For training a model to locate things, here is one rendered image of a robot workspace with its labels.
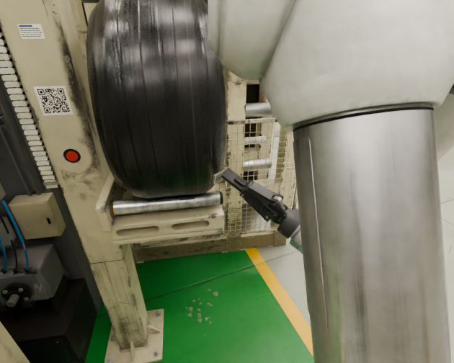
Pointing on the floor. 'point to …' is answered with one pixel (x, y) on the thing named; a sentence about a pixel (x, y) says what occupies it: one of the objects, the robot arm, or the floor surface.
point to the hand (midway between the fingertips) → (234, 180)
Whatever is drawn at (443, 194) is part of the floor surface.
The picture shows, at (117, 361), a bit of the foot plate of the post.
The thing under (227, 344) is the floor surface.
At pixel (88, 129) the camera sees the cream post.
